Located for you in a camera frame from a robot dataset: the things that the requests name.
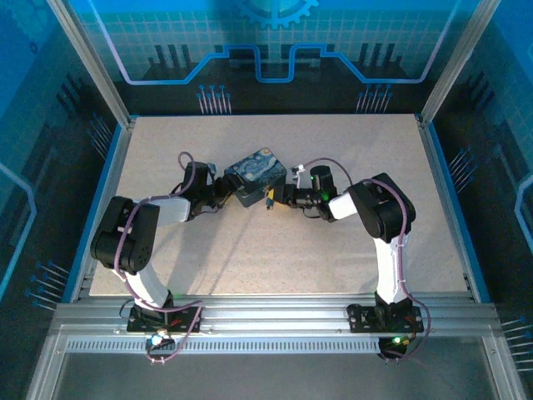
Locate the blue starry night print box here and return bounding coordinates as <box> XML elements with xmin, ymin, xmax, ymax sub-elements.
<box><xmin>223</xmin><ymin>147</ymin><xmax>289</xmax><ymax>209</ymax></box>

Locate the small connector board with LED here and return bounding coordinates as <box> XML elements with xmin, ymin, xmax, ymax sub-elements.
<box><xmin>145</xmin><ymin>331</ymin><xmax>174</xmax><ymax>350</ymax></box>
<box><xmin>377</xmin><ymin>332</ymin><xmax>414</xmax><ymax>360</ymax></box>

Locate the aluminium table side rail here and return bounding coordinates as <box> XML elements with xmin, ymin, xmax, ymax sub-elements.
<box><xmin>69</xmin><ymin>117</ymin><xmax>139</xmax><ymax>302</ymax></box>
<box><xmin>417</xmin><ymin>115</ymin><xmax>481</xmax><ymax>302</ymax></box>

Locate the aluminium frame cross rail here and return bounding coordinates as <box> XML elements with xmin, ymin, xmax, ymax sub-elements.
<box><xmin>52</xmin><ymin>293</ymin><xmax>503</xmax><ymax>337</ymax></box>

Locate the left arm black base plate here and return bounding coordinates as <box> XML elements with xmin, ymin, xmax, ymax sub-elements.
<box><xmin>126</xmin><ymin>306</ymin><xmax>204</xmax><ymax>334</ymax></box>

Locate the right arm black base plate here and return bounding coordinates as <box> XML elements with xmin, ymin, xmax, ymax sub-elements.
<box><xmin>346</xmin><ymin>302</ymin><xmax>426</xmax><ymax>334</ymax></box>

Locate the grey slotted cable duct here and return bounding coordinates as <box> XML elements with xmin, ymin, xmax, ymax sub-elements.
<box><xmin>64</xmin><ymin>337</ymin><xmax>487</xmax><ymax>356</ymax></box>

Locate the aluminium frame post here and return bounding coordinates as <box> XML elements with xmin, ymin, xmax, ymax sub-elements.
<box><xmin>419</xmin><ymin>0</ymin><xmax>503</xmax><ymax>126</ymax></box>
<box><xmin>46</xmin><ymin>0</ymin><xmax>137</xmax><ymax>126</ymax></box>

